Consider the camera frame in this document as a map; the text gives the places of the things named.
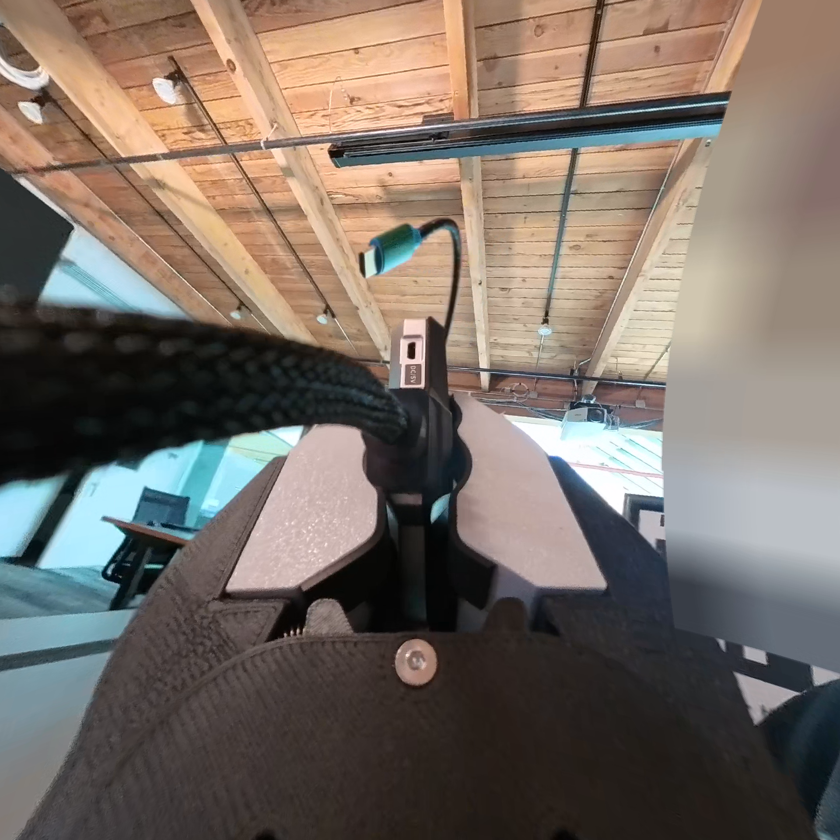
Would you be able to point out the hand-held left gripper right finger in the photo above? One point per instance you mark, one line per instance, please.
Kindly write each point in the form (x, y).
(525, 505)

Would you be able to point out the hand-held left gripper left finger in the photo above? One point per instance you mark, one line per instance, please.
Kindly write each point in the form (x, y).
(308, 518)

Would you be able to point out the grey HDMI adapter box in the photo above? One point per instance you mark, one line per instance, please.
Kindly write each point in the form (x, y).
(410, 358)

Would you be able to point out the white ceiling projector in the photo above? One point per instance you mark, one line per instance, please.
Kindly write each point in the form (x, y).
(586, 418)

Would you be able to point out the black office chair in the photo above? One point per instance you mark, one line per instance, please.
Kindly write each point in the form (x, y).
(161, 506)

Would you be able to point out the wooden top office desk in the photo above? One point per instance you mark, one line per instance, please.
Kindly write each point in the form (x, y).
(148, 528)

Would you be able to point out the white ceiling spot bulb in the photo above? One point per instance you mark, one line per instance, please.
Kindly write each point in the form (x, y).
(164, 88)
(323, 317)
(543, 329)
(239, 312)
(31, 110)

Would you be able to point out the person's black printed shirt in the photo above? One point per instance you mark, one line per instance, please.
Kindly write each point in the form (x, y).
(807, 754)

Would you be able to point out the black ceiling light track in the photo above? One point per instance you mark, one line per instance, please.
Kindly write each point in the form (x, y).
(525, 128)

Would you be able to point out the black board on stand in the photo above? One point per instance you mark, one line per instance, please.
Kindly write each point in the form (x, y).
(26, 236)

